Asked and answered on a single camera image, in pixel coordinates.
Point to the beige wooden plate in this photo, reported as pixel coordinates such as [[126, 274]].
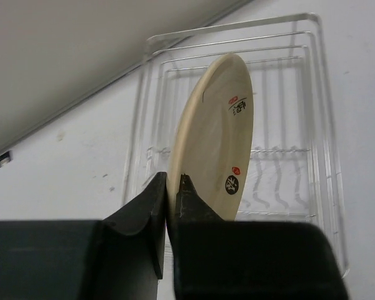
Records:
[[213, 140]]

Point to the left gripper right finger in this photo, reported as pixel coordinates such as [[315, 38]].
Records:
[[218, 259]]

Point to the wire dish rack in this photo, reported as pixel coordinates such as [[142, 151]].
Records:
[[294, 170]]

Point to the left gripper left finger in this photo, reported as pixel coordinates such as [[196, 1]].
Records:
[[120, 257]]

